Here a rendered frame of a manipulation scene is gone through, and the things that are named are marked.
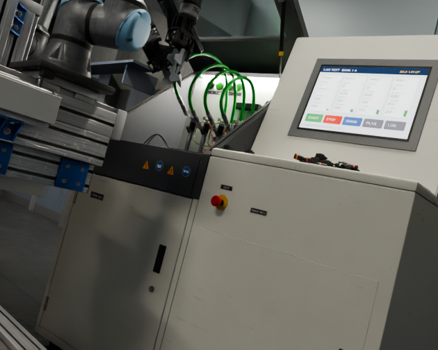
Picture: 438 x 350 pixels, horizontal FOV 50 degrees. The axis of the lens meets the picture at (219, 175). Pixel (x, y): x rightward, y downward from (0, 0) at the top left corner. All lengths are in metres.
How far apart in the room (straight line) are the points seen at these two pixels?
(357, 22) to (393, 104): 2.43
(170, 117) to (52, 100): 1.27
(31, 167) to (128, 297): 0.67
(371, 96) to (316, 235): 0.59
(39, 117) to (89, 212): 0.89
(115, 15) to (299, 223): 0.78
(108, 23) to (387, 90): 0.96
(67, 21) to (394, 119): 1.07
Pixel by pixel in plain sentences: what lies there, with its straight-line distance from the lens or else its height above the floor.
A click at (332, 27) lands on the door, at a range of 4.23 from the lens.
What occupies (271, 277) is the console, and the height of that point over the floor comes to 0.62.
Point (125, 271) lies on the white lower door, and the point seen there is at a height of 0.46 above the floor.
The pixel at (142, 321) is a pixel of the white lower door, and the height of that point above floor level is 0.32.
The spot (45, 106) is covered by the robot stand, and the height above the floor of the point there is 0.92.
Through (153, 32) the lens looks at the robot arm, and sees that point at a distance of 1.96.
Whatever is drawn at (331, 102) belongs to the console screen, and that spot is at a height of 1.26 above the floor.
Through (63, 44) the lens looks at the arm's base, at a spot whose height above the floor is 1.11.
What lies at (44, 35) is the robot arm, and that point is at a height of 1.26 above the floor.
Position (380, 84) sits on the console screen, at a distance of 1.78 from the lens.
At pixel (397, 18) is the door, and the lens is 3.95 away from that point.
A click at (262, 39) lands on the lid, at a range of 2.22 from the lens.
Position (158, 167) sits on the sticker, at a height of 0.87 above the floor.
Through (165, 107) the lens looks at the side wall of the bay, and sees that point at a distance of 2.40.
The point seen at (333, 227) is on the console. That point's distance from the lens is 1.38.
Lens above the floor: 0.79
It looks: 3 degrees up
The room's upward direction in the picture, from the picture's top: 14 degrees clockwise
